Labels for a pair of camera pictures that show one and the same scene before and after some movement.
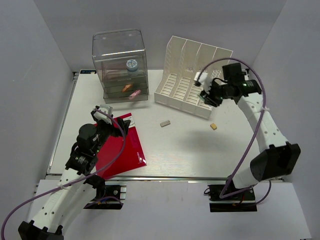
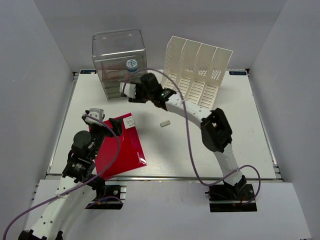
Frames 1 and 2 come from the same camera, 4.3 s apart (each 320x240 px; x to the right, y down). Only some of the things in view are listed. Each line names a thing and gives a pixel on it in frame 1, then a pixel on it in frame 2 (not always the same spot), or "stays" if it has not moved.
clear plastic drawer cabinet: (120, 65) stays
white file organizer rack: (185, 58) stays
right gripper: (209, 98) to (137, 99)
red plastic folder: (132, 157) stays
